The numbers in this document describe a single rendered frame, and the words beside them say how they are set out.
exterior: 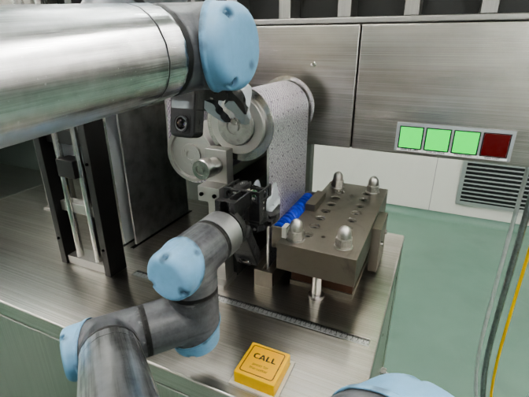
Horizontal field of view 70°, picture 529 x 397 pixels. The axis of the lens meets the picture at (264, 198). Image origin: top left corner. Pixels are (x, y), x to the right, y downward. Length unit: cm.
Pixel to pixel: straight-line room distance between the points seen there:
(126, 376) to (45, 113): 26
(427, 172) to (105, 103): 327
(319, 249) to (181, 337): 31
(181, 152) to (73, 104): 60
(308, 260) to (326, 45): 54
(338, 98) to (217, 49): 71
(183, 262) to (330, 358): 33
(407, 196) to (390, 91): 259
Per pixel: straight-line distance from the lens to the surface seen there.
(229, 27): 34
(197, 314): 57
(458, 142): 100
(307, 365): 69
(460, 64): 98
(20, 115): 24
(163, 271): 52
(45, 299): 94
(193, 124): 57
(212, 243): 55
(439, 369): 209
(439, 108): 99
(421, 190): 351
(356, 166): 352
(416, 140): 100
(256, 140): 74
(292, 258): 76
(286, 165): 85
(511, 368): 224
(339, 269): 74
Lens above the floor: 140
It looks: 22 degrees down
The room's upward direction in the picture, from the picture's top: straight up
